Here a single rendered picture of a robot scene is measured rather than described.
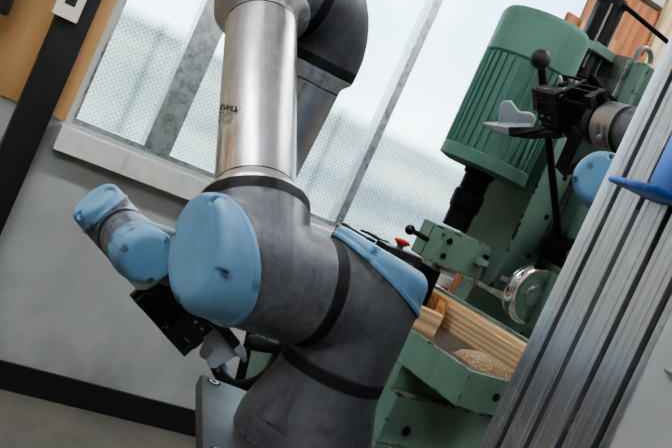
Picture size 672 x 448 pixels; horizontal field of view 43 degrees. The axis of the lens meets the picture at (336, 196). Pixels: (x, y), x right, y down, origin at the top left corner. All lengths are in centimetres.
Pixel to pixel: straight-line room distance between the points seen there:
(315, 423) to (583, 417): 28
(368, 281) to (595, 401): 26
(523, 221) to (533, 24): 37
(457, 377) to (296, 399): 52
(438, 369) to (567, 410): 67
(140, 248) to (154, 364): 192
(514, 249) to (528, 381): 90
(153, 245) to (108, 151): 161
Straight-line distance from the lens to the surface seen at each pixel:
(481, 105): 162
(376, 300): 86
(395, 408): 145
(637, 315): 70
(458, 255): 166
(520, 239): 171
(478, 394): 137
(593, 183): 114
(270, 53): 96
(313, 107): 113
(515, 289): 164
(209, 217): 80
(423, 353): 142
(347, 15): 111
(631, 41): 352
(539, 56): 151
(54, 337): 291
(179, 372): 304
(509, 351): 151
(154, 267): 112
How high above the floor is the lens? 112
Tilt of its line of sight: 3 degrees down
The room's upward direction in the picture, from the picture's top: 24 degrees clockwise
